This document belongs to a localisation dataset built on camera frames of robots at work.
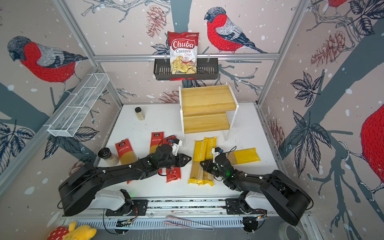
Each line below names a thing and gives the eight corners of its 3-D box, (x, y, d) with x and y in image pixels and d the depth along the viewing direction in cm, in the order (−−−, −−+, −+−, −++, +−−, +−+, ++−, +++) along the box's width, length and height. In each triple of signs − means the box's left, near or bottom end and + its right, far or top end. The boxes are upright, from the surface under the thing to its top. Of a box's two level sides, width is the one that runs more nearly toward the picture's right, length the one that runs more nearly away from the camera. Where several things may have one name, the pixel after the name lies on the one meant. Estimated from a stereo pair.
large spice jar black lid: (107, 165, 91) (95, 156, 81) (110, 157, 95) (100, 147, 84) (117, 165, 91) (107, 156, 81) (120, 157, 95) (111, 147, 84)
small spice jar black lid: (137, 120, 112) (133, 111, 105) (139, 115, 116) (135, 106, 108) (143, 120, 112) (140, 111, 105) (145, 115, 116) (141, 106, 108)
